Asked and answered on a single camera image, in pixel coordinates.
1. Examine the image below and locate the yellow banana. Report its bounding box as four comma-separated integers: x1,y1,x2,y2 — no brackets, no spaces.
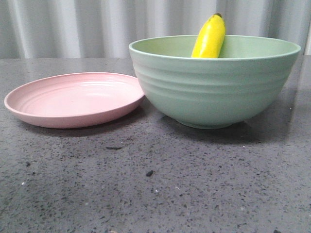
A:
191,14,226,58

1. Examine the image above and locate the green ribbed bowl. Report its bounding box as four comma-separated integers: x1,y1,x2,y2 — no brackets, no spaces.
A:
129,35,301,129

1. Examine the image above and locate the pink plate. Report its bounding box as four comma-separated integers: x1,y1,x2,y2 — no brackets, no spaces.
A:
4,72,144,129

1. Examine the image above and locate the grey corrugated curtain backdrop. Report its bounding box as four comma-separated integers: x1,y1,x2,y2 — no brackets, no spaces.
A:
0,0,311,59

